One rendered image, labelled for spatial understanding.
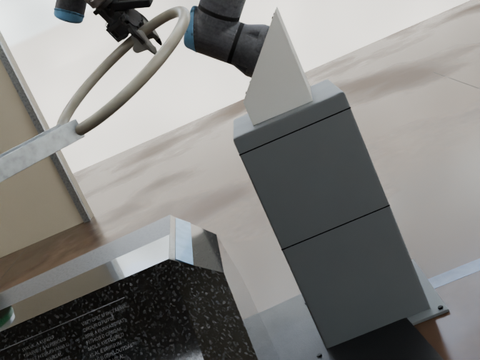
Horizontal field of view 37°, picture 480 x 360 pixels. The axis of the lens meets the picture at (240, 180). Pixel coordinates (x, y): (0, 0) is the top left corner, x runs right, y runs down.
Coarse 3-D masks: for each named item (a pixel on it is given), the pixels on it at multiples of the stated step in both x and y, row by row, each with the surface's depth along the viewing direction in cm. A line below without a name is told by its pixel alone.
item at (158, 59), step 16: (160, 16) 204; (176, 16) 198; (144, 32) 210; (176, 32) 178; (128, 48) 214; (160, 48) 175; (112, 64) 215; (160, 64) 174; (96, 80) 213; (144, 80) 172; (80, 96) 210; (128, 96) 172; (64, 112) 203; (96, 112) 175; (112, 112) 174; (80, 128) 178
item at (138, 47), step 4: (140, 32) 209; (132, 36) 210; (144, 36) 210; (136, 40) 210; (144, 40) 209; (148, 40) 210; (136, 44) 211; (140, 44) 211; (144, 44) 209; (148, 44) 210; (152, 44) 211; (136, 48) 212; (140, 48) 211; (144, 48) 211; (148, 48) 210; (152, 48) 211; (136, 52) 213; (152, 52) 212
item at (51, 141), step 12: (72, 120) 180; (48, 132) 187; (60, 132) 178; (72, 132) 179; (24, 144) 183; (36, 144) 174; (48, 144) 176; (60, 144) 177; (0, 156) 180; (12, 156) 171; (24, 156) 172; (36, 156) 174; (0, 168) 169; (12, 168) 170; (24, 168) 172; (0, 180) 169
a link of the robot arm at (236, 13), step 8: (200, 0) 244; (208, 0) 240; (216, 0) 238; (224, 0) 238; (232, 0) 239; (240, 0) 240; (208, 8) 241; (216, 8) 240; (224, 8) 239; (232, 8) 240; (240, 8) 243; (232, 16) 242
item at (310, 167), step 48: (336, 96) 236; (240, 144) 239; (288, 144) 239; (336, 144) 239; (288, 192) 243; (336, 192) 243; (288, 240) 247; (336, 240) 248; (384, 240) 248; (336, 288) 252; (384, 288) 252; (432, 288) 267; (336, 336) 256
